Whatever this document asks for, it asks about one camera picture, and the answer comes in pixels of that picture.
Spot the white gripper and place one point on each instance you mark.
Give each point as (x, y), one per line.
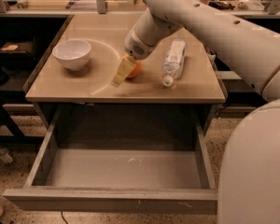
(139, 48)

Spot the orange fruit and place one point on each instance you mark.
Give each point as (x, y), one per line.
(136, 70)

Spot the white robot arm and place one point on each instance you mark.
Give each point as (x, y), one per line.
(249, 179)

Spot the grey counter cabinet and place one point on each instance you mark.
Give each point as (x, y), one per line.
(52, 83)

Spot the open grey drawer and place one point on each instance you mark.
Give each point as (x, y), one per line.
(121, 158)

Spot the clear plastic water bottle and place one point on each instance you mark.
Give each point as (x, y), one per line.
(172, 66)

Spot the white ceramic bowl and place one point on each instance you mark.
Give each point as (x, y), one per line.
(72, 54)

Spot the black stand left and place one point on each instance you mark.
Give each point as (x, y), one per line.
(17, 62)

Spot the small jar on floor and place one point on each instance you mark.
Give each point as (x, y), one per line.
(5, 156)

